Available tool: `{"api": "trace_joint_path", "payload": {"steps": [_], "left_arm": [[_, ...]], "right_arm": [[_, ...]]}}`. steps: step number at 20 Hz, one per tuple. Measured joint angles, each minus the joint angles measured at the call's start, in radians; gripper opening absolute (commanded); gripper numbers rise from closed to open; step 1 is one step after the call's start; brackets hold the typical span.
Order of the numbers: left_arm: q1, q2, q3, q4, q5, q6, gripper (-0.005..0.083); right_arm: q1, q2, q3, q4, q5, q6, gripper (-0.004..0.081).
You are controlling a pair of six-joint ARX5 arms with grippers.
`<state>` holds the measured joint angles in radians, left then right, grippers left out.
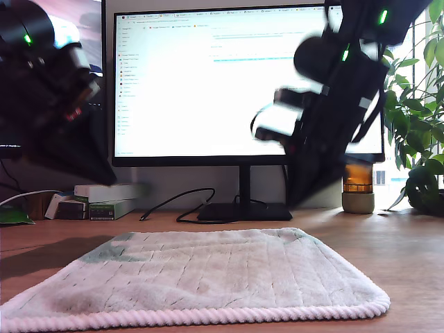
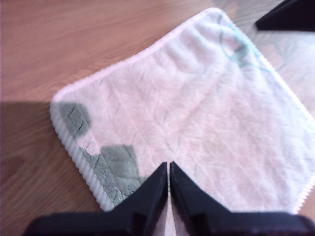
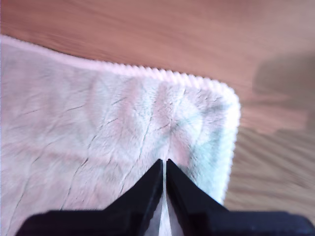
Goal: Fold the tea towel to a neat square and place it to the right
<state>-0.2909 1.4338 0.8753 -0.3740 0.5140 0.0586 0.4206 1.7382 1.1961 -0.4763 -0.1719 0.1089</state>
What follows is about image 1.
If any white fluffy tea towel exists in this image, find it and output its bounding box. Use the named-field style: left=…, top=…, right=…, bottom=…
left=0, top=227, right=392, bottom=333

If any amber glass lamp grey base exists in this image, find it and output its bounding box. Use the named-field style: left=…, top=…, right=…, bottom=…
left=341, top=164, right=376, bottom=214

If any long white box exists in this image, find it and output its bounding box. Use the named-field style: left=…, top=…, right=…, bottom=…
left=74, top=183, right=151, bottom=204

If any green and white box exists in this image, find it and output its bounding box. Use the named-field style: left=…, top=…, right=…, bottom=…
left=88, top=199, right=137, bottom=222

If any small dark box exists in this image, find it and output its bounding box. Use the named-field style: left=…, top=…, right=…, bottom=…
left=57, top=200, right=89, bottom=221

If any white box with blue edge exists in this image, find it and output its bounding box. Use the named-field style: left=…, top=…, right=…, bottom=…
left=44, top=193, right=76, bottom=221

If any brown cardboard box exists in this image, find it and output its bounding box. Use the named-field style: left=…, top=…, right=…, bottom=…
left=26, top=192, right=53, bottom=221

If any green leafy house plant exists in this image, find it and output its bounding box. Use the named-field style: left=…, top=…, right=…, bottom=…
left=381, top=0, right=444, bottom=218

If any large monitor with white screen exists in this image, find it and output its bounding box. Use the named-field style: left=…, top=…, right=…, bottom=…
left=111, top=3, right=386, bottom=223

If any monitor with dark screen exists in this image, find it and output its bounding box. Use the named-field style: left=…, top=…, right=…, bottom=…
left=0, top=0, right=110, bottom=160

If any black monitor cable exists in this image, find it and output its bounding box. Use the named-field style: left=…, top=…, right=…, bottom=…
left=281, top=164, right=291, bottom=205

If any white cable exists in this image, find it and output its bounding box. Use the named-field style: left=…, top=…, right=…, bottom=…
left=0, top=189, right=63, bottom=208

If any arm thick black cable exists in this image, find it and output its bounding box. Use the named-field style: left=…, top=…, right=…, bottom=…
left=350, top=88, right=388, bottom=144

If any arm grey camera box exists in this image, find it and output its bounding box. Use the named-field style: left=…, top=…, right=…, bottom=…
left=273, top=86, right=315, bottom=105
left=67, top=46, right=92, bottom=72

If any thin black cable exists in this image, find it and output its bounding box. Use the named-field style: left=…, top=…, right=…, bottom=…
left=0, top=159, right=22, bottom=195

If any black usb cable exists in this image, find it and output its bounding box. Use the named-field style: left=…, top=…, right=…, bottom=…
left=139, top=187, right=216, bottom=224

